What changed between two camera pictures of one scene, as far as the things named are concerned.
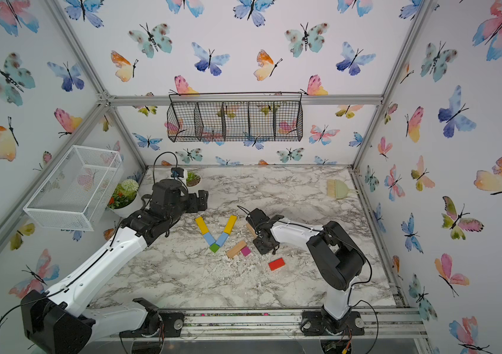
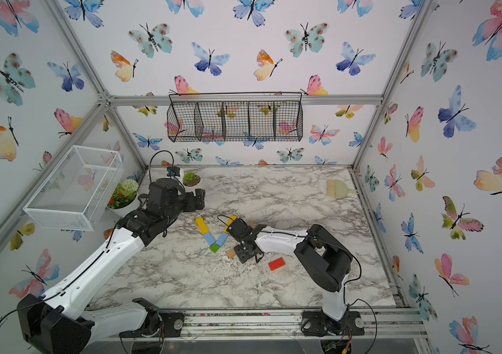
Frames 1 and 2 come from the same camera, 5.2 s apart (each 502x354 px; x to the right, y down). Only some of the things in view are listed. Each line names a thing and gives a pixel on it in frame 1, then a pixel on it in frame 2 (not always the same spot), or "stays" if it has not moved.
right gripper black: (260, 248) -> (241, 257)
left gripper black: (194, 207) stays
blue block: (210, 239) stays
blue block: (221, 239) stays
